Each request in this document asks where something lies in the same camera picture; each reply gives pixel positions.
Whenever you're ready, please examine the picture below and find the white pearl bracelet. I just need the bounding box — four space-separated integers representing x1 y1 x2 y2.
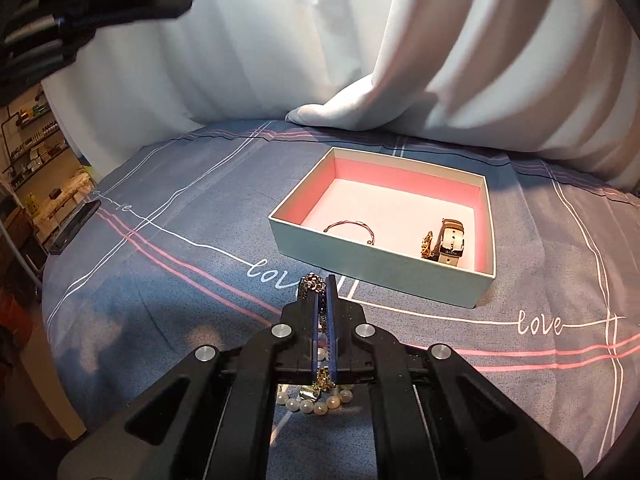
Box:
275 346 355 416

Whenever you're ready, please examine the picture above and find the gold chain jewelry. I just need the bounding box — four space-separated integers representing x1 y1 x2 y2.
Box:
299 367 335 402

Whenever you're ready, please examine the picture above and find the dark purple bead chain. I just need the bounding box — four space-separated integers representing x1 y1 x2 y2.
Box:
297 272 330 334

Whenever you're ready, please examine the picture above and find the gold watch white strap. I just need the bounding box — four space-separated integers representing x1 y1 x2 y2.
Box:
420 216 467 265

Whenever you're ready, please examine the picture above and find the thin red cord bracelet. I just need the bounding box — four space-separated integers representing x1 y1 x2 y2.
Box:
322 219 377 246

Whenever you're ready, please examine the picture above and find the teal box with pink lining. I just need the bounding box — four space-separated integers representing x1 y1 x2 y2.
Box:
269 148 497 309

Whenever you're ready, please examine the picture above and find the black smartphone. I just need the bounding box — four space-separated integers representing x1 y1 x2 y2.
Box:
49 200 101 255

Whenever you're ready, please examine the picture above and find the light blue curtain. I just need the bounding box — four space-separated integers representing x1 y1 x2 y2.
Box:
43 0 639 190

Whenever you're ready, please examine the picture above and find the left wall shelf unit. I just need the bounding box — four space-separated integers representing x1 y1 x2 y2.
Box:
1 84 94 243

